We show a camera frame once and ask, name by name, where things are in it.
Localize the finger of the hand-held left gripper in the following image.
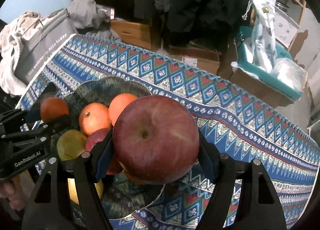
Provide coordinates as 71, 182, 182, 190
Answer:
31, 114, 73, 137
0, 82, 62, 126

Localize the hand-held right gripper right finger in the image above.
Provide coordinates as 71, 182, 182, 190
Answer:
196, 134, 288, 230

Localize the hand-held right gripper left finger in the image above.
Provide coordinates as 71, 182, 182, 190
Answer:
21, 128, 116, 230

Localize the red apple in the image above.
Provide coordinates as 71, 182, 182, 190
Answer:
112, 95, 201, 185
85, 128, 123, 176

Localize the green glass plate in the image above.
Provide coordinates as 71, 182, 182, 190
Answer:
49, 76, 166, 220

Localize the person's left hand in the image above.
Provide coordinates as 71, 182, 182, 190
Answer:
0, 179, 26, 211

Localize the blue patterned tablecloth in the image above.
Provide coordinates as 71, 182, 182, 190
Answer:
16, 33, 320, 230

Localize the grey tote bag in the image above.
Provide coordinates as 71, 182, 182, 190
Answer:
14, 8, 77, 88

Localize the grey clothing pile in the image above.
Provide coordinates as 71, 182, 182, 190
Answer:
67, 0, 123, 43

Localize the large cardboard box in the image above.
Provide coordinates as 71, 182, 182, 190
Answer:
217, 37, 295, 108

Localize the low wooden drawer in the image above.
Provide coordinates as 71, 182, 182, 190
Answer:
109, 18, 155, 51

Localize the small labelled cardboard box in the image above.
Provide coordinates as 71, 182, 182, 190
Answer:
167, 42, 222, 74

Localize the teal box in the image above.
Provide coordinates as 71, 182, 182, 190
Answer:
236, 26, 303, 101

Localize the clear plastic bag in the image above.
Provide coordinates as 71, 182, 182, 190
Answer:
272, 57, 308, 91

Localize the grey jacket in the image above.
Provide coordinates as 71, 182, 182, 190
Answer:
151, 0, 173, 19

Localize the white printed rice bag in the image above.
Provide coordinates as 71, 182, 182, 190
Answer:
241, 0, 280, 73

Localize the black coat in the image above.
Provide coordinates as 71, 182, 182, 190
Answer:
131, 0, 253, 48

